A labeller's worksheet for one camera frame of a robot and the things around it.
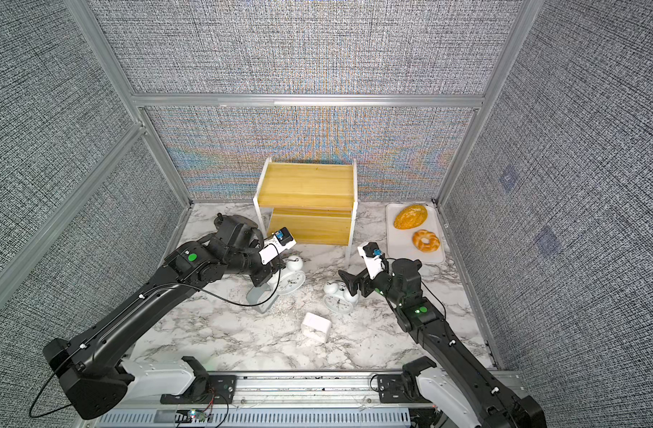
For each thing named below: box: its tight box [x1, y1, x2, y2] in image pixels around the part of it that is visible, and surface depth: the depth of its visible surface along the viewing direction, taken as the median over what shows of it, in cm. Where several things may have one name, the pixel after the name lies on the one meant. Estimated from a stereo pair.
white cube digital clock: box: [301, 312, 332, 343], surface depth 80 cm
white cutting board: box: [386, 203, 446, 264], surface depth 110 cm
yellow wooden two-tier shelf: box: [252, 157, 358, 267], surface depth 81 cm
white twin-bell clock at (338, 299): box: [322, 281, 360, 314], surface depth 83 cm
